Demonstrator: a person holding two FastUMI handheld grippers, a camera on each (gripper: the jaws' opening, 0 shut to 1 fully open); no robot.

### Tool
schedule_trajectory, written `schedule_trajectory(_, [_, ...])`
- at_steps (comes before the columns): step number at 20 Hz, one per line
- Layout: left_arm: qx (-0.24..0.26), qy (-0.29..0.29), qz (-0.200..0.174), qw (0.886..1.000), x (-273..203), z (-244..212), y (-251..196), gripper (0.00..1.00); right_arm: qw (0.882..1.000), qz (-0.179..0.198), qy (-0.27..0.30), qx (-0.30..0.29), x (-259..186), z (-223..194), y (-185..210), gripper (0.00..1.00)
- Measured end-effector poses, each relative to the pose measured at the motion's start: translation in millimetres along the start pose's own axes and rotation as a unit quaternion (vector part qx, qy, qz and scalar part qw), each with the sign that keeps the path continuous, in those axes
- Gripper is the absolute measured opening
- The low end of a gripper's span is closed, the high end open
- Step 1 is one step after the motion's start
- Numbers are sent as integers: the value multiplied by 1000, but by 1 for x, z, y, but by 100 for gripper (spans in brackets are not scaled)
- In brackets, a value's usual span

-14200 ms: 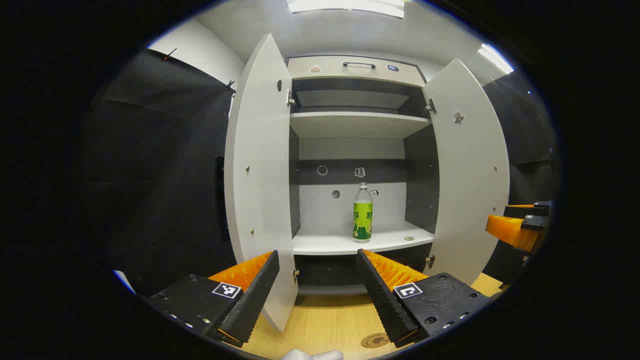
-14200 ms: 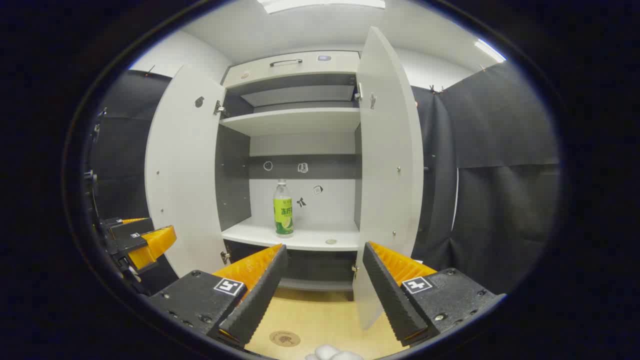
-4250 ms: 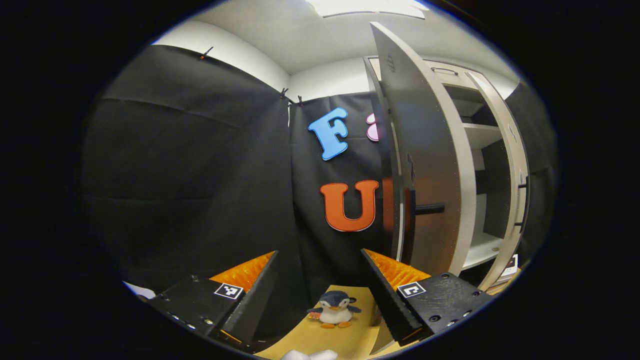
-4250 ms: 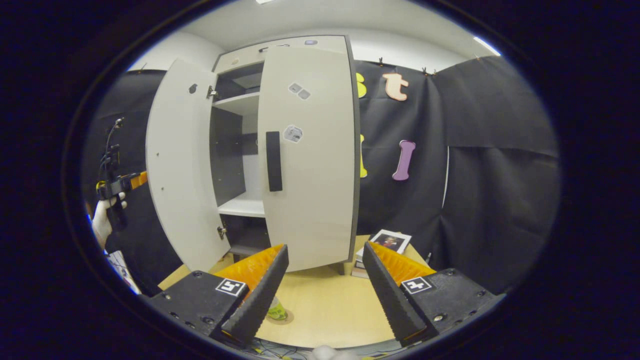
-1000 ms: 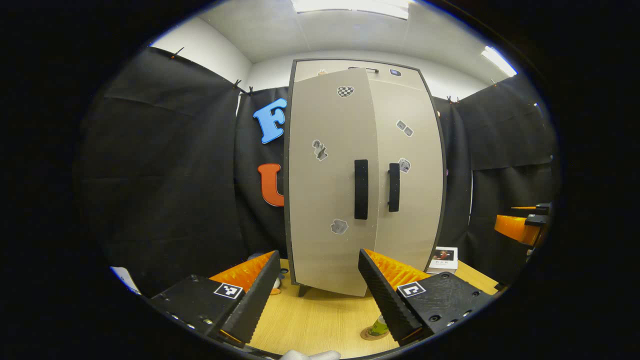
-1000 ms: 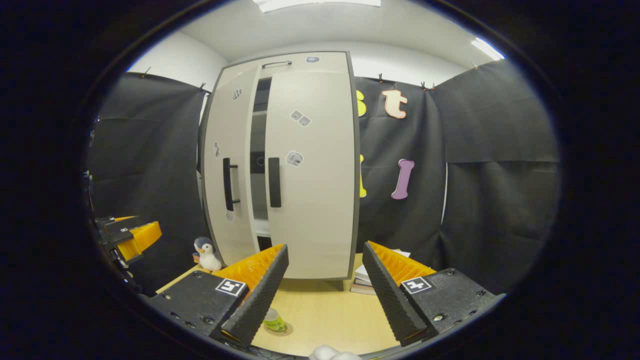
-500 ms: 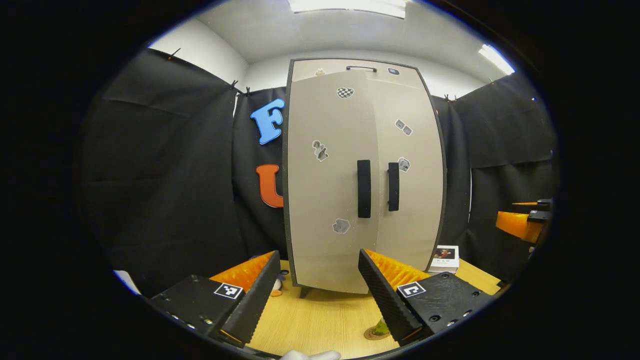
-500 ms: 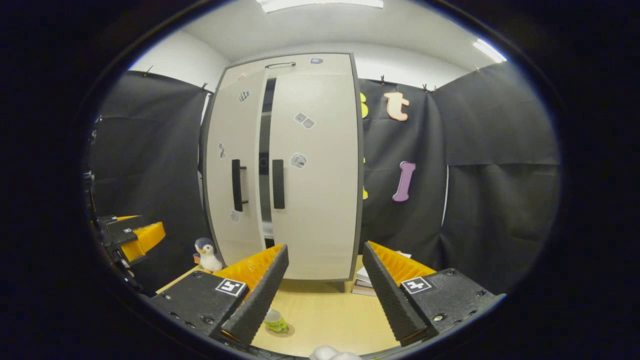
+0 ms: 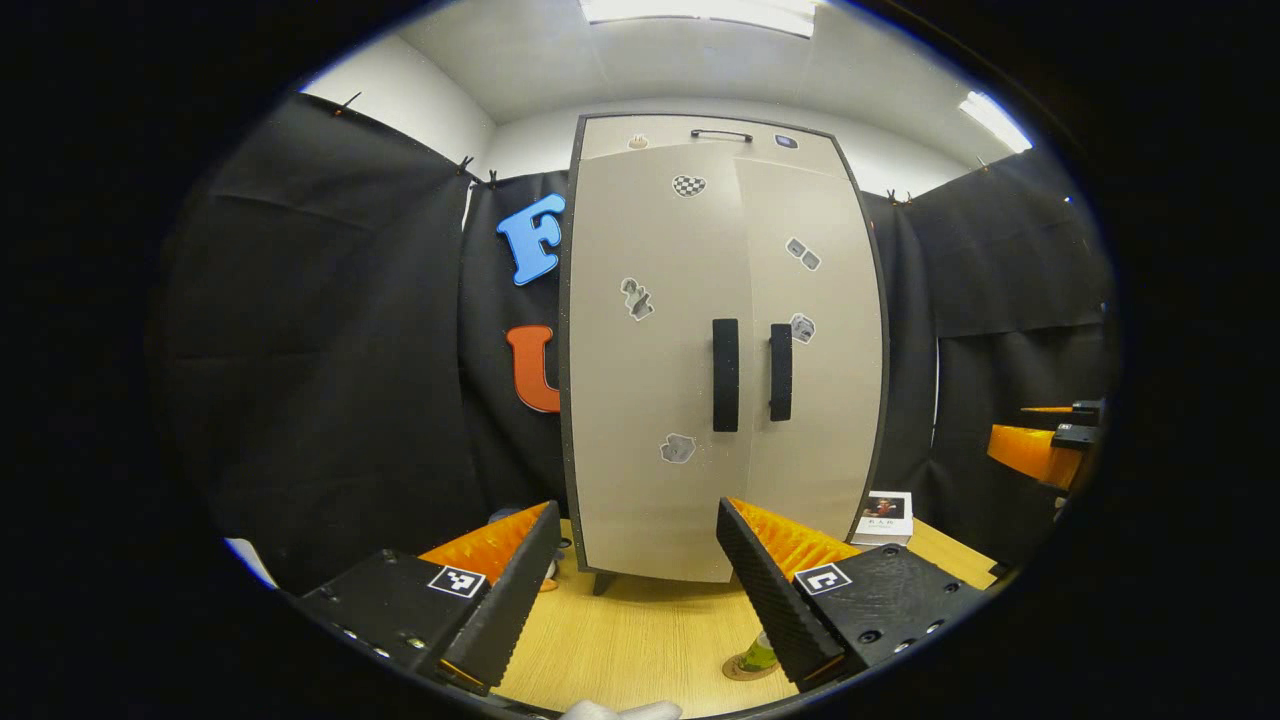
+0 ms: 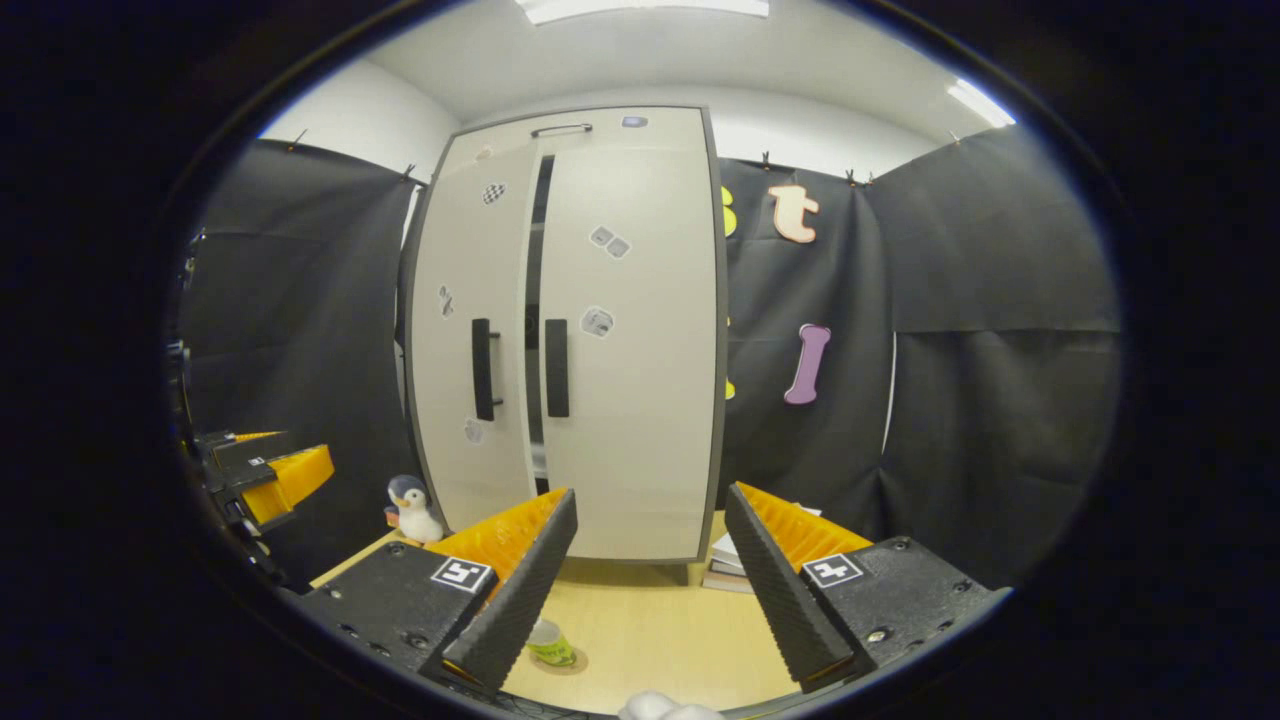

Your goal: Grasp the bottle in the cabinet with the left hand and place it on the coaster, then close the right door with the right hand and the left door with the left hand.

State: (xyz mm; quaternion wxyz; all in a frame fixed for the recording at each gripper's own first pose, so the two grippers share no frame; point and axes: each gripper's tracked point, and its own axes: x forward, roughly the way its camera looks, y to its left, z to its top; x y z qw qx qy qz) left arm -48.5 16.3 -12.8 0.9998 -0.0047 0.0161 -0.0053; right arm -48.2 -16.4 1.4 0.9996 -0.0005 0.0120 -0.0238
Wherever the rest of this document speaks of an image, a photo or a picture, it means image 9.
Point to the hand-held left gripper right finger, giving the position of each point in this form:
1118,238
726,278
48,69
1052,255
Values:
765,600

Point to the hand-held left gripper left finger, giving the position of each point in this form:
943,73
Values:
510,600

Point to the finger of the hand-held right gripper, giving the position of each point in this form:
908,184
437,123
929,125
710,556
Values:
1080,413
1030,452

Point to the green label plastic bottle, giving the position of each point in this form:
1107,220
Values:
760,655

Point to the round brown coaster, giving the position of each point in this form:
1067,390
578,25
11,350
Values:
738,672

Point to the grey cabinet door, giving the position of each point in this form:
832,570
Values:
830,400

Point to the grey cabinet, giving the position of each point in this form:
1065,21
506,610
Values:
564,380

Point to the grey cabinet drawer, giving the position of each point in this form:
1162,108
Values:
660,135

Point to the small ceiling light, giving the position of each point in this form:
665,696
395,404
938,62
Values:
995,120

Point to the long ceiling light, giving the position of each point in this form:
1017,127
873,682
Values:
700,12

